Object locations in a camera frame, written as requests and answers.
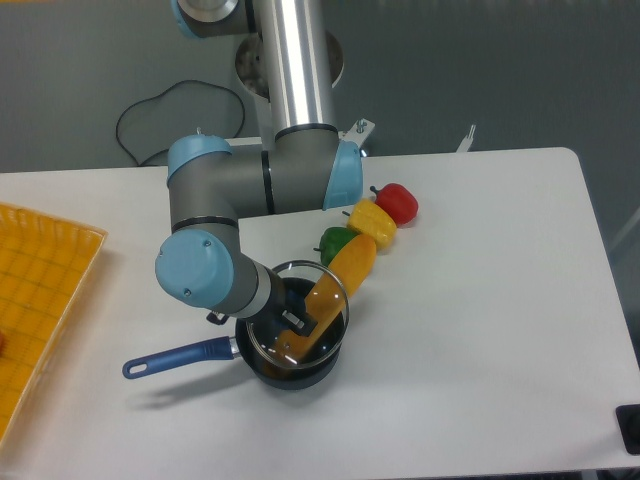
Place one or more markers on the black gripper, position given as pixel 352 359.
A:
pixel 285 307

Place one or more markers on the dark pot with blue handle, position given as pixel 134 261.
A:
pixel 239 346

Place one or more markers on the glass lid with blue knob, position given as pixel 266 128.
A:
pixel 328 298

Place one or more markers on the long yellow toy bread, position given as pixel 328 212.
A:
pixel 354 262

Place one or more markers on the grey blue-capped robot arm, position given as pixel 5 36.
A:
pixel 303 165

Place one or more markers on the green toy bell pepper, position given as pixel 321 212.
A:
pixel 331 243

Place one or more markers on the yellow toy bell pepper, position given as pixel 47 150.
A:
pixel 368 218

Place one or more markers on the red toy bell pepper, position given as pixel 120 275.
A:
pixel 397 201

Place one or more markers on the yellow plastic basket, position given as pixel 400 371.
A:
pixel 45 263

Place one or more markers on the black object at table corner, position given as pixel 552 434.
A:
pixel 628 417

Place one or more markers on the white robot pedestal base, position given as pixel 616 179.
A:
pixel 384 102

